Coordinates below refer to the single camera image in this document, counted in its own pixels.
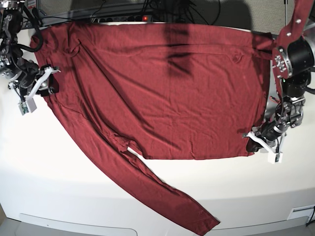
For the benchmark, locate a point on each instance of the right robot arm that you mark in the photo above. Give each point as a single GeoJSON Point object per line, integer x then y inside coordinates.
{"type": "Point", "coordinates": [12, 14]}

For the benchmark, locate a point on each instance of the dark red long-sleeve T-shirt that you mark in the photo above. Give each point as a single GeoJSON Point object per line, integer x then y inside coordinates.
{"type": "Point", "coordinates": [165, 91]}

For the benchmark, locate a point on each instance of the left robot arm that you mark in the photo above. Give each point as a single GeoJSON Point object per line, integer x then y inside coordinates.
{"type": "Point", "coordinates": [293, 61]}

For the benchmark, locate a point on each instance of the white label plate on table edge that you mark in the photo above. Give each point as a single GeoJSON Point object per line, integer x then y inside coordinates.
{"type": "Point", "coordinates": [302, 211]}

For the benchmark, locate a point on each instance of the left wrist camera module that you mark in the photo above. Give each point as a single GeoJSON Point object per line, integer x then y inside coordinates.
{"type": "Point", "coordinates": [274, 158]}

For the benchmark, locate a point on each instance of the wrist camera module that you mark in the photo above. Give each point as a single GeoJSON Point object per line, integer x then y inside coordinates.
{"type": "Point", "coordinates": [274, 158]}
{"type": "Point", "coordinates": [27, 106]}

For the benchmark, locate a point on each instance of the black power strip red switch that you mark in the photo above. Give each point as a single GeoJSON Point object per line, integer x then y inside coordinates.
{"type": "Point", "coordinates": [121, 18]}

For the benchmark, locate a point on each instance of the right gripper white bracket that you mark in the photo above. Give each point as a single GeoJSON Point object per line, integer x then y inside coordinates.
{"type": "Point", "coordinates": [35, 82]}

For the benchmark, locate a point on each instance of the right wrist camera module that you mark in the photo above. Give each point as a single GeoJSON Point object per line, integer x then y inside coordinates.
{"type": "Point", "coordinates": [27, 106]}

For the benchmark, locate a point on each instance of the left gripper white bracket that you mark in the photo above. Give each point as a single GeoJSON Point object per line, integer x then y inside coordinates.
{"type": "Point", "coordinates": [269, 137]}

